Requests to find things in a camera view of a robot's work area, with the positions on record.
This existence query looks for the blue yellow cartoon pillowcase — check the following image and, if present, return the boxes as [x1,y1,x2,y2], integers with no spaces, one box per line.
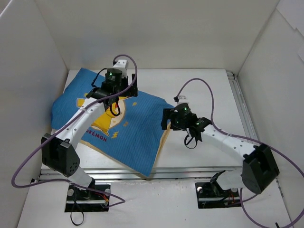
[51,68,172,176]

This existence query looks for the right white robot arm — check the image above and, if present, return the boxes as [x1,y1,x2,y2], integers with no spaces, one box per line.
[161,103,279,196]

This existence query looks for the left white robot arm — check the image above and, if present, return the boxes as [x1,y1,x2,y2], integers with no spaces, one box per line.
[41,66,136,199]

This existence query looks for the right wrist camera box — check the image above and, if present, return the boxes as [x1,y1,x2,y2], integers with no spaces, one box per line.
[173,95,189,105]

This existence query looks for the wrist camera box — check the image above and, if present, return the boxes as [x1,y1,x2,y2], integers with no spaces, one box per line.
[173,95,189,105]
[113,59,128,78]

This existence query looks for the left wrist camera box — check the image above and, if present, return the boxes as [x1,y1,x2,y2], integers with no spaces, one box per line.
[113,59,128,78]

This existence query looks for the aluminium frame rail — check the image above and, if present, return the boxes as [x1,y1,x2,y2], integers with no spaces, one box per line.
[76,69,240,177]

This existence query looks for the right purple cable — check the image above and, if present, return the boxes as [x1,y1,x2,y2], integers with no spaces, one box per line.
[173,77,304,228]

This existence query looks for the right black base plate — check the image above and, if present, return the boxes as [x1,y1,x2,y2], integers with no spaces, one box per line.
[195,182,241,209]

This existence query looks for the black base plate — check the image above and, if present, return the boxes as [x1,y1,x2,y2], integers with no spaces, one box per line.
[195,182,241,209]
[65,185,110,212]

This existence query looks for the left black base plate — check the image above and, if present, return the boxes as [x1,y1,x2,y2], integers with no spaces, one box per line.
[65,185,110,212]

